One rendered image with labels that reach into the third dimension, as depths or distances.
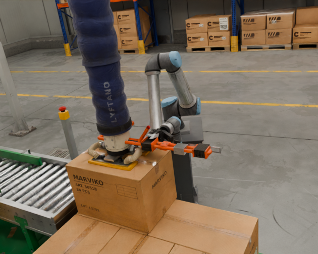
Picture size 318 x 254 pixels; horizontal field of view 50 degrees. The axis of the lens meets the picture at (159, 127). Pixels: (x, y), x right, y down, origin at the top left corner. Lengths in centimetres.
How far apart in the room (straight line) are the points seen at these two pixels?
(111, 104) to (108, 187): 54
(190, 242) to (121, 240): 43
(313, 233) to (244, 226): 97
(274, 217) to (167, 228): 122
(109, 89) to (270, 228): 182
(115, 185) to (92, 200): 29
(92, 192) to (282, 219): 168
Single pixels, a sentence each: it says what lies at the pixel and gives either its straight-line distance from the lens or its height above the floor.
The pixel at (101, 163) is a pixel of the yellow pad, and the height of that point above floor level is 96.
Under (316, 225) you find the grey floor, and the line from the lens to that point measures 319.
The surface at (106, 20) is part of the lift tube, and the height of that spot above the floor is 183.
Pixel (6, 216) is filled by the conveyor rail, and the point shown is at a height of 45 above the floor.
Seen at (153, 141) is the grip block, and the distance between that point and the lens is 208.
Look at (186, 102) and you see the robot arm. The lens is 279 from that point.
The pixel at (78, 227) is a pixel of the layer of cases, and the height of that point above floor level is 54.
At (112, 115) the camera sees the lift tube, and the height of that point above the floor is 128.
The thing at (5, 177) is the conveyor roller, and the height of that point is 54.
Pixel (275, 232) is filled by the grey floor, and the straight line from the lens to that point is 306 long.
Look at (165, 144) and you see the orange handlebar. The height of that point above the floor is 109.
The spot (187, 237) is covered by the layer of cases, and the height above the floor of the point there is 54.
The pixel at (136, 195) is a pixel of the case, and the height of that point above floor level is 83.
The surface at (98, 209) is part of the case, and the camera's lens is 241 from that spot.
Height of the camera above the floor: 202
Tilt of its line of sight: 24 degrees down
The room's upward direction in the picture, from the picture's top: 8 degrees counter-clockwise
